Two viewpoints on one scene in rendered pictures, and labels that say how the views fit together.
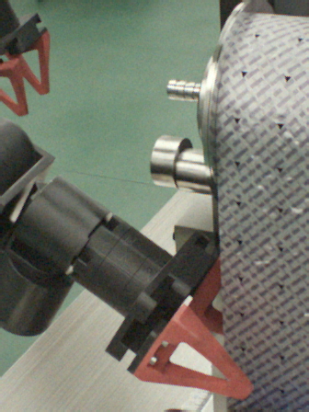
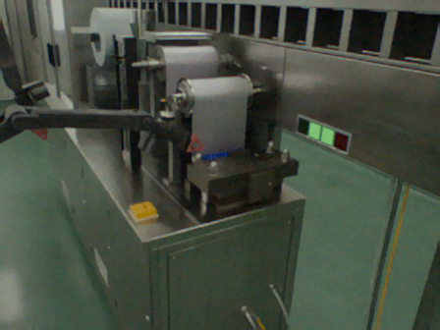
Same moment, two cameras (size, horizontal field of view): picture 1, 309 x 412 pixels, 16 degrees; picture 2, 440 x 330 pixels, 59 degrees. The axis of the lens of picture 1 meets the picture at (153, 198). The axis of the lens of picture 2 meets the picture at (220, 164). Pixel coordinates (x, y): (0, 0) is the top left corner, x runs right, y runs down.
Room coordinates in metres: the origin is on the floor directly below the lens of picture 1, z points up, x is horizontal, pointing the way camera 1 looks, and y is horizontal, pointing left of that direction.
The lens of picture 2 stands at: (-0.15, 1.07, 1.58)
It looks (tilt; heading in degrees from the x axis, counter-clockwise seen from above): 23 degrees down; 301
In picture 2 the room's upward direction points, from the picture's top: 2 degrees clockwise
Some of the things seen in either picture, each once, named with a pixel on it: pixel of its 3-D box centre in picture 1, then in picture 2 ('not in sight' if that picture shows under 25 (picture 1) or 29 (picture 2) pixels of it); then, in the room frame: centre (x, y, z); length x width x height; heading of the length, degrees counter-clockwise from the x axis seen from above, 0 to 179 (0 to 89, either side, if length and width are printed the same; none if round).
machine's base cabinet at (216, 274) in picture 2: not in sight; (129, 191); (1.52, -0.55, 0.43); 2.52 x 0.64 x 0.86; 153
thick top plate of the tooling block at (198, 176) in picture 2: not in sight; (244, 169); (0.48, -0.13, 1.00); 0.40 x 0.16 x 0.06; 63
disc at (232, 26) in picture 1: (246, 104); (185, 97); (0.71, -0.07, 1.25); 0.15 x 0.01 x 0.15; 153
